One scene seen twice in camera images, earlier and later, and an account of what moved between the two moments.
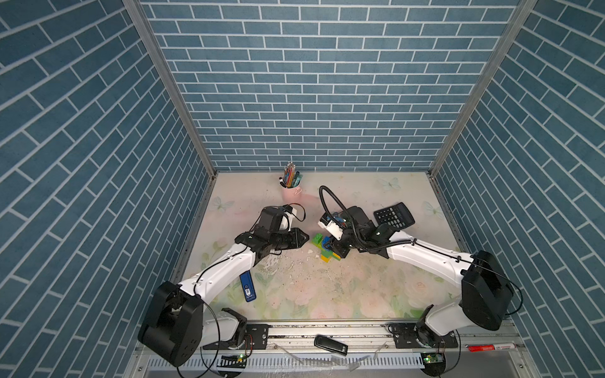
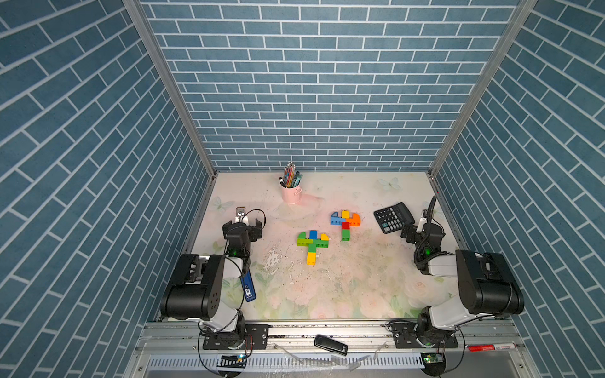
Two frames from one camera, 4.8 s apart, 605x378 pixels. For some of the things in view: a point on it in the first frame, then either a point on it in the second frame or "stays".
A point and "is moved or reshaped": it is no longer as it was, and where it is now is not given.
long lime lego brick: (326, 253) is moved or reshaped
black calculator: (396, 215) stays
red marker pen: (489, 347) stays
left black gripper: (295, 233) → (254, 232)
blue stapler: (247, 286) stays
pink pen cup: (291, 195) stays
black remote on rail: (331, 344) stays
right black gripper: (336, 249) → (411, 229)
